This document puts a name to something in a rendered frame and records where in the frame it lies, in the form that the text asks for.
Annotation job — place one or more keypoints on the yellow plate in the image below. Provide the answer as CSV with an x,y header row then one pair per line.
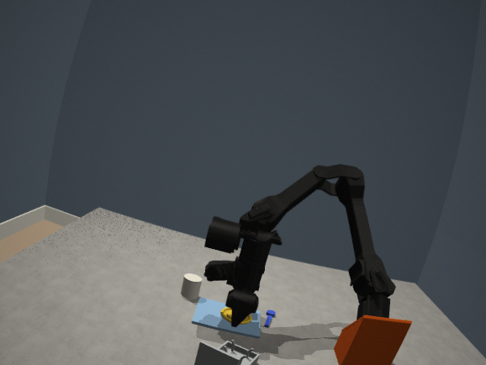
x,y
226,314

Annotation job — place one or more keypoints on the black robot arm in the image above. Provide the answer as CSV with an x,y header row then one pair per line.
x,y
368,275

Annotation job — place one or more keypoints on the cream cylinder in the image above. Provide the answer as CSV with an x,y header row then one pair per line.
x,y
191,286

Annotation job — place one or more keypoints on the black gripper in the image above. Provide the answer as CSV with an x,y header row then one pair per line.
x,y
242,299

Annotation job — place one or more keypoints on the light blue flat mat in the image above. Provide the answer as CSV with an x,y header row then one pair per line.
x,y
208,314

